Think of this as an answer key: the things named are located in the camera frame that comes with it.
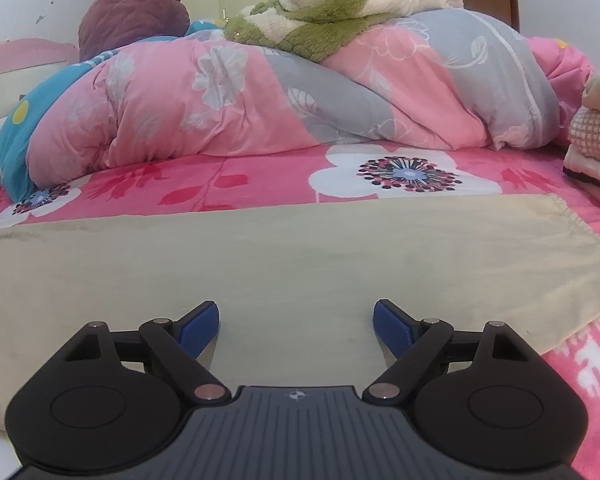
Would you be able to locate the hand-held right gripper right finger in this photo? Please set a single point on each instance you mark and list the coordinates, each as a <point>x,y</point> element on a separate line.
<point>392,327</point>

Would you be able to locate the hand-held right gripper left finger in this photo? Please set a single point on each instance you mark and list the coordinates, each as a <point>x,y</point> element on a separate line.
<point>200,327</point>

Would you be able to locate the beige pants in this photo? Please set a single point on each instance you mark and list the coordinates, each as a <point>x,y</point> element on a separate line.
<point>300,250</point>

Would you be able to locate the pink grey floral quilt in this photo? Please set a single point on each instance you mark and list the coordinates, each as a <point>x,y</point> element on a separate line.
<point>180,110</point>

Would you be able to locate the pale pink folded cloth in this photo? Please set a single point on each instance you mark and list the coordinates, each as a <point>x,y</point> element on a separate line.
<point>590,170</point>

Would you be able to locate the blue pillow with yellow dot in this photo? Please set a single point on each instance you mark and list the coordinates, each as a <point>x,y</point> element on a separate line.
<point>10,160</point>

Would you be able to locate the pink checked folded towel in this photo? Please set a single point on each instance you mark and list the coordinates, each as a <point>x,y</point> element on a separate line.
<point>597,137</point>

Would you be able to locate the green cream fluffy blanket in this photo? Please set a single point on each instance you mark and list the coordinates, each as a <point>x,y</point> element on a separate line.
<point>330,20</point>

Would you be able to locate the pink white padded headboard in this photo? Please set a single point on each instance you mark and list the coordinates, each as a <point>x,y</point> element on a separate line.
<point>10,60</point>

